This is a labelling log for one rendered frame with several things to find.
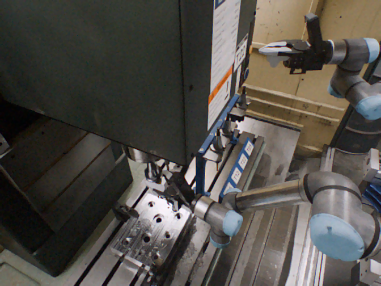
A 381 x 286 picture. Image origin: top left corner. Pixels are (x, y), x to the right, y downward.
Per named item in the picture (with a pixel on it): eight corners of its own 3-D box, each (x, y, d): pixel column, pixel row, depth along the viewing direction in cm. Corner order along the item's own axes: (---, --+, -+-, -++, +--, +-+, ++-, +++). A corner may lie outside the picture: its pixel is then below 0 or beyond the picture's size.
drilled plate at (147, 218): (191, 217, 126) (191, 211, 122) (159, 276, 108) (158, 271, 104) (149, 198, 133) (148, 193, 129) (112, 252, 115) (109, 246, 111)
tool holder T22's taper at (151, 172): (154, 164, 99) (152, 151, 94) (161, 171, 97) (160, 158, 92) (144, 171, 97) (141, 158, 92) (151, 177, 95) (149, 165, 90)
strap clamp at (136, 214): (143, 223, 128) (138, 206, 117) (139, 230, 126) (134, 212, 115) (120, 213, 132) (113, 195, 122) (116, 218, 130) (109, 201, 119)
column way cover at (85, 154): (119, 164, 154) (95, 85, 117) (56, 236, 124) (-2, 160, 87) (113, 161, 156) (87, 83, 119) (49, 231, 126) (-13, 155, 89)
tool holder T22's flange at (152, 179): (156, 166, 102) (155, 162, 100) (166, 175, 98) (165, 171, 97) (142, 175, 99) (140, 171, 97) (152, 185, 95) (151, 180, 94)
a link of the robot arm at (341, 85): (338, 106, 91) (352, 78, 83) (321, 88, 99) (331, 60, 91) (360, 104, 92) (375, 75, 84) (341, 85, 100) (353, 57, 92)
